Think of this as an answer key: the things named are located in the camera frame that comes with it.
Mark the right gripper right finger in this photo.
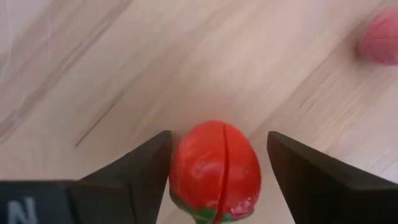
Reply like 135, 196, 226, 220
266, 130, 398, 224

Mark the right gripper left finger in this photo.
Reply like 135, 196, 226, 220
70, 129, 174, 224

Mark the red toy tomato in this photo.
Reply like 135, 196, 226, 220
169, 120, 262, 224

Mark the pink toy fruit half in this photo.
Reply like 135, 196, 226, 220
356, 6, 398, 66

